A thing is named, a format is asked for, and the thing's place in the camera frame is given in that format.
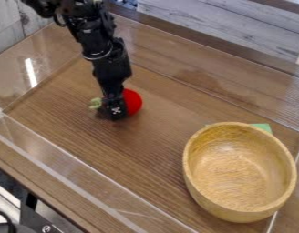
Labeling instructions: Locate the black cable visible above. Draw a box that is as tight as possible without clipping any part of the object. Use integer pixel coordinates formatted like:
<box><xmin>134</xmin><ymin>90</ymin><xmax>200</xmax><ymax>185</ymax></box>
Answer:
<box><xmin>0</xmin><ymin>208</ymin><xmax>17</xmax><ymax>233</ymax></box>

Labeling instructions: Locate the green sticky note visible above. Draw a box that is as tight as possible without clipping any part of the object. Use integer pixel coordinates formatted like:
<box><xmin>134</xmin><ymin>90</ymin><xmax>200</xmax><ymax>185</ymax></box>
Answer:
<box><xmin>251</xmin><ymin>124</ymin><xmax>272</xmax><ymax>134</ymax></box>

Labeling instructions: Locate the wooden bowl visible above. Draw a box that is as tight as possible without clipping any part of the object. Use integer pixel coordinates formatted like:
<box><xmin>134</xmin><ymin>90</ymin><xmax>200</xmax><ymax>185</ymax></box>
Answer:
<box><xmin>183</xmin><ymin>122</ymin><xmax>296</xmax><ymax>223</ymax></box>

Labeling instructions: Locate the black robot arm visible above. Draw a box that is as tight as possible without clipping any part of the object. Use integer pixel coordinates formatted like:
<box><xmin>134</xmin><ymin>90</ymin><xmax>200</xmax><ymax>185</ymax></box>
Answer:
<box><xmin>19</xmin><ymin>0</ymin><xmax>132</xmax><ymax>120</ymax></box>

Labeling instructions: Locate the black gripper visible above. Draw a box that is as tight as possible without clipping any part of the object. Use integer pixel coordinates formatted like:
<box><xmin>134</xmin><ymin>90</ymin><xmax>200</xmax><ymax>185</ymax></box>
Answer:
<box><xmin>84</xmin><ymin>37</ymin><xmax>132</xmax><ymax>120</ymax></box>

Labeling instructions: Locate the clear acrylic tray wall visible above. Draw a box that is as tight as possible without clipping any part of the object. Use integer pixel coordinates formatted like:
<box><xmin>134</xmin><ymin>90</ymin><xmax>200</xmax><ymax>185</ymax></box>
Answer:
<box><xmin>0</xmin><ymin>108</ymin><xmax>197</xmax><ymax>233</ymax></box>

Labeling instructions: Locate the red plush strawberry toy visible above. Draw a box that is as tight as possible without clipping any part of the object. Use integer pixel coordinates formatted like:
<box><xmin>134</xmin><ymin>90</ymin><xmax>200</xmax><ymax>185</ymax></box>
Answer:
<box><xmin>89</xmin><ymin>88</ymin><xmax>143</xmax><ymax>117</ymax></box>

